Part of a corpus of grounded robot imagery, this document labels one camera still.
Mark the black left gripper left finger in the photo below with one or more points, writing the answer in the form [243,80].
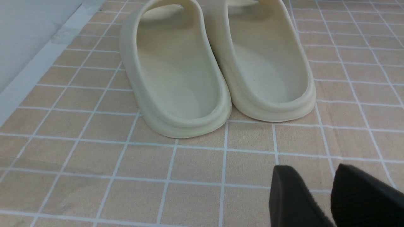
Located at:
[290,202]

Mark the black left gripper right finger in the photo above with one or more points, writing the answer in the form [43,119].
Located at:
[360,200]

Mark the right cream foam slide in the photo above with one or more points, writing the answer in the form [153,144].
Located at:
[261,58]

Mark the left cream foam slide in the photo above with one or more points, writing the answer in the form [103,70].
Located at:
[172,70]

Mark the cream foam slide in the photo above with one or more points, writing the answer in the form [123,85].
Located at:
[172,70]
[261,58]

